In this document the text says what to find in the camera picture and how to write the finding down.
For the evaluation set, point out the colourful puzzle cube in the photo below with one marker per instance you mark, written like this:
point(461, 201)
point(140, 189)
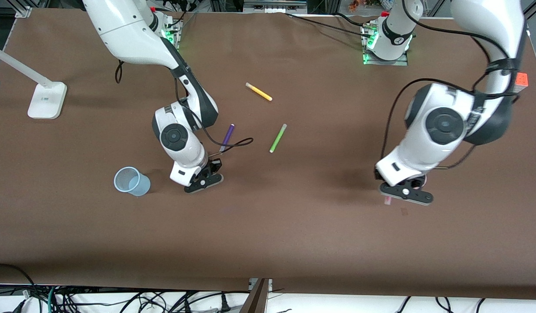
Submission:
point(521, 81)

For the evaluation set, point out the green marker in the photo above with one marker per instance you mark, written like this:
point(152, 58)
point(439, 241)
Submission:
point(277, 138)

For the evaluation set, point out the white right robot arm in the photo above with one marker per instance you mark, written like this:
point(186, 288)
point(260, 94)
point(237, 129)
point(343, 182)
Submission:
point(133, 39)

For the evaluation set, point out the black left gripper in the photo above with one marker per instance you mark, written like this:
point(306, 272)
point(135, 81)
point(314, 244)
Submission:
point(419, 179)

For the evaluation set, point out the metal table leg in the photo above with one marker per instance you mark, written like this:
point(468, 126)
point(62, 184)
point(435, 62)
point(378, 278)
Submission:
point(255, 298)

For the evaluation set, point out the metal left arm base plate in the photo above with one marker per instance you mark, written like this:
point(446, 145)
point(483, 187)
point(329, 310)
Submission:
point(368, 58)

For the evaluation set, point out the yellow marker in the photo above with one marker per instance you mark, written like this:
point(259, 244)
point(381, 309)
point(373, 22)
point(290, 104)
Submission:
point(259, 91)

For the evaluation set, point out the aluminium frame rail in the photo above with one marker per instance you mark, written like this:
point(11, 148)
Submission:
point(274, 5)

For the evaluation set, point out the blue plastic cup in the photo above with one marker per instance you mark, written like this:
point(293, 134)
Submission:
point(133, 182)

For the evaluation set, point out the purple marker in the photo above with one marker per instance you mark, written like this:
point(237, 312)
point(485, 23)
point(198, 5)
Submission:
point(228, 135)

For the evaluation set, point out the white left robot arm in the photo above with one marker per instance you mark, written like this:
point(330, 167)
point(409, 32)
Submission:
point(441, 126)

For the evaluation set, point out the black power plug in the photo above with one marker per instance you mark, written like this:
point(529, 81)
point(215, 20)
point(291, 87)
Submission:
point(224, 304)

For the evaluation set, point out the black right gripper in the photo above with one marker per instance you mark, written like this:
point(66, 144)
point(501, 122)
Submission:
point(215, 165)

